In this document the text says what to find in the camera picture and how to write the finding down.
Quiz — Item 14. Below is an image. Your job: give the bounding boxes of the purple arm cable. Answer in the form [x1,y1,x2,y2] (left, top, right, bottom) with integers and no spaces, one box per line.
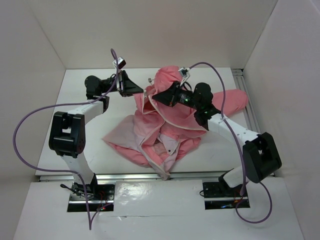
[188,61,274,224]
[12,48,118,231]

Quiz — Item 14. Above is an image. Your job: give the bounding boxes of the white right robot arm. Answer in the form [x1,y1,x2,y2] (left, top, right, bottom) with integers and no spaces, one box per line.
[152,81,282,196]

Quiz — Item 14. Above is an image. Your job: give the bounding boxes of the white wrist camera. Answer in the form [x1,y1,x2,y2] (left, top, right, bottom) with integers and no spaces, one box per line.
[178,67,190,86]
[113,57,127,70]

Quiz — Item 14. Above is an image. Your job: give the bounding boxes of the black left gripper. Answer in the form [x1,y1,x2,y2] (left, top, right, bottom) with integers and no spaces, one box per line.
[100,70,144,97]

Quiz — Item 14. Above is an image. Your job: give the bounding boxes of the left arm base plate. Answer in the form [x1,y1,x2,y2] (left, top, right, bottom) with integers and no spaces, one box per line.
[60,182,116,213]

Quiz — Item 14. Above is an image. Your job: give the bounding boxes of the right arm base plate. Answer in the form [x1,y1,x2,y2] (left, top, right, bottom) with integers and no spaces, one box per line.
[199,181,250,210]

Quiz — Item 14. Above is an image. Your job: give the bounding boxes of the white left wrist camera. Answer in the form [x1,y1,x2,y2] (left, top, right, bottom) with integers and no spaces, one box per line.
[113,57,127,70]

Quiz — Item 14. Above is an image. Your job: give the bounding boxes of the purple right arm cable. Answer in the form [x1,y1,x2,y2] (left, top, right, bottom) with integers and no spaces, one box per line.
[188,61,274,224]

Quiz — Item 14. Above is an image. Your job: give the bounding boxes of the pink zip-up jacket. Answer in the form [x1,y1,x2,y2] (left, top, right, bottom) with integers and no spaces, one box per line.
[101,65,248,181]

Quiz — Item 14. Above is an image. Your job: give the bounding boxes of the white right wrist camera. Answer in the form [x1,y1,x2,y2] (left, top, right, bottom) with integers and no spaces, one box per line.
[178,67,190,86]

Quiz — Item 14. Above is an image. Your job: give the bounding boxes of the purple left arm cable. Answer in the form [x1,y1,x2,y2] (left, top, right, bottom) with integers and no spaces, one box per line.
[12,48,118,231]

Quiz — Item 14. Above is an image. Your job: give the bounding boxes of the aluminium front rail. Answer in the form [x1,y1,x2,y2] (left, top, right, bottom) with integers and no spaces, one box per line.
[39,171,224,182]

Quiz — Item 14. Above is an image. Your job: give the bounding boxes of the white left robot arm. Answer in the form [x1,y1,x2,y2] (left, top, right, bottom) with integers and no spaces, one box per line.
[48,70,144,200]

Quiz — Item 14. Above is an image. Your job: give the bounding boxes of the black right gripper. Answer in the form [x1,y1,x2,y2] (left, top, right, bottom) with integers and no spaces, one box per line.
[152,80,201,111]

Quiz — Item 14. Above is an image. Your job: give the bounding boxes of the aluminium right side rails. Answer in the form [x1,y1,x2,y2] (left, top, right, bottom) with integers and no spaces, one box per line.
[230,67,263,133]

